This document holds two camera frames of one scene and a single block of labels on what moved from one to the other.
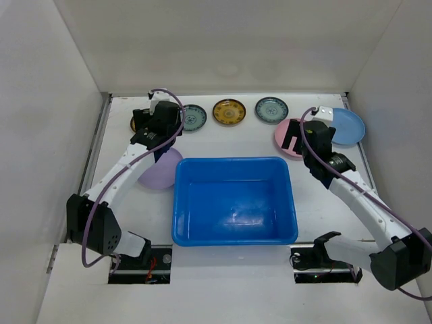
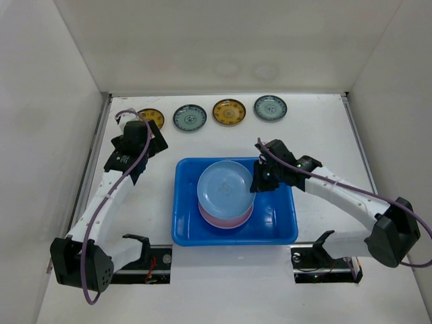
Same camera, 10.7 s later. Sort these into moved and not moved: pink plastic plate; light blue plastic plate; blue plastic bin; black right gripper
Moved: light blue plastic plate; black right gripper; pink plastic plate
Not moved: blue plastic bin
